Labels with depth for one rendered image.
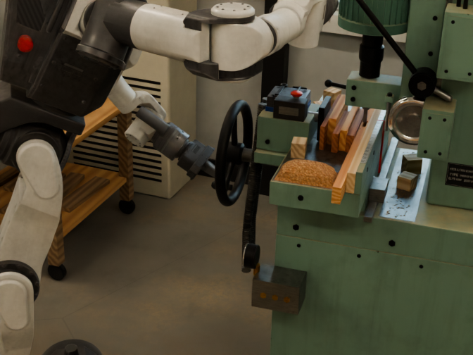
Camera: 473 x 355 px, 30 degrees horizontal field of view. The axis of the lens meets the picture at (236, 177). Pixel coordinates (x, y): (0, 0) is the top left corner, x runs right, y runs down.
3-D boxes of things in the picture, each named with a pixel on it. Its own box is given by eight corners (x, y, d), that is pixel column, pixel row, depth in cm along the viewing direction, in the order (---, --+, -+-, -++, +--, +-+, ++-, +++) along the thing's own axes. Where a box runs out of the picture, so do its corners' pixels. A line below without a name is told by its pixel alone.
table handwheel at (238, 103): (240, 79, 242) (207, 133, 219) (311, 89, 237) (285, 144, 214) (241, 167, 258) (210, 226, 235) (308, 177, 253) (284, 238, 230)
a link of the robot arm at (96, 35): (118, 54, 163) (70, 41, 171) (148, 70, 171) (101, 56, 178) (141, -4, 163) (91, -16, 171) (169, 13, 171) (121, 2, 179)
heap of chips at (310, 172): (283, 164, 211) (284, 150, 209) (341, 172, 208) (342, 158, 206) (273, 179, 203) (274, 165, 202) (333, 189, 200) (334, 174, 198)
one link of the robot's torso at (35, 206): (-28, 315, 209) (6, 137, 192) (-25, 276, 224) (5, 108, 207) (38, 322, 214) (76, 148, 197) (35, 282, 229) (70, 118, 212)
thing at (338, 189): (376, 101, 251) (377, 87, 250) (383, 101, 251) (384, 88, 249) (331, 203, 194) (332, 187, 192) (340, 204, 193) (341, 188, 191)
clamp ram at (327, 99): (300, 125, 232) (303, 92, 229) (329, 128, 231) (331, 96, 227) (293, 137, 225) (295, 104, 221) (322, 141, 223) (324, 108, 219)
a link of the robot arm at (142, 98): (139, 138, 252) (111, 106, 244) (157, 114, 255) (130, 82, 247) (153, 141, 247) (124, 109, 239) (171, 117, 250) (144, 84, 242)
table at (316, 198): (289, 109, 260) (290, 90, 257) (393, 123, 252) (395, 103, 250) (229, 198, 207) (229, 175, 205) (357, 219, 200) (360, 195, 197)
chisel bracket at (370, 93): (348, 101, 226) (351, 70, 223) (403, 108, 223) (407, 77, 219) (343, 111, 220) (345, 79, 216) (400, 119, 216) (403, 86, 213)
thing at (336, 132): (342, 128, 232) (344, 110, 230) (348, 129, 232) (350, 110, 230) (330, 152, 218) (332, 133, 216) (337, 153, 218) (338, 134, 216)
